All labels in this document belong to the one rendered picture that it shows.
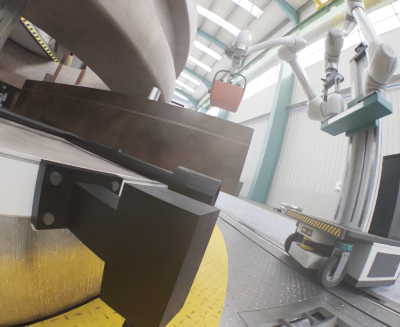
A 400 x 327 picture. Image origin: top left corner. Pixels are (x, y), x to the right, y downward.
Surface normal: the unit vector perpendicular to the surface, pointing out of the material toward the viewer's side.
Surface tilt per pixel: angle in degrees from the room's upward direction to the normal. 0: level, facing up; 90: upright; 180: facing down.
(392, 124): 90
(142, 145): 90
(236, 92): 97
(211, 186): 60
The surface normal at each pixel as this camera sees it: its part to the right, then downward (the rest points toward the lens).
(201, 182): -0.03, -0.59
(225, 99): -0.12, 0.01
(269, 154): 0.29, 0.03
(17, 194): 0.89, 0.27
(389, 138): -0.91, -0.32
